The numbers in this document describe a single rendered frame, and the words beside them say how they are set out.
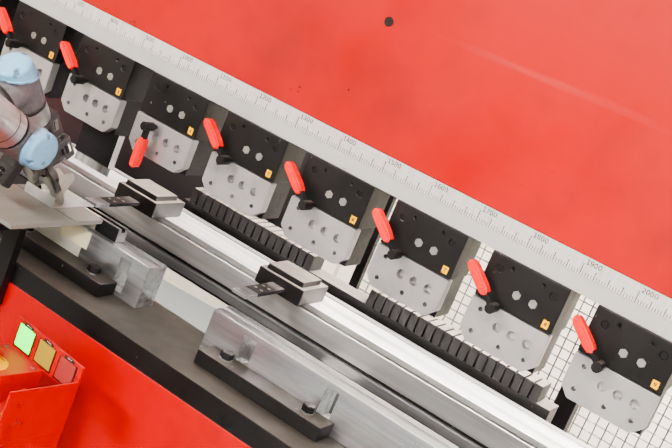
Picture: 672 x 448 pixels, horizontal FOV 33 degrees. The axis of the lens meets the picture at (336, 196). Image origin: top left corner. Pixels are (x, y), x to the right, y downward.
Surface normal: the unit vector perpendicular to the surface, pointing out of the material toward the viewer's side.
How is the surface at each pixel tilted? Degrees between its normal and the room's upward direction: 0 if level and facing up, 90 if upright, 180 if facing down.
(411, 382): 90
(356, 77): 90
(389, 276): 90
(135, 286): 90
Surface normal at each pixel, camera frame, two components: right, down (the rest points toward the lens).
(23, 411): 0.74, 0.43
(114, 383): -0.48, 0.02
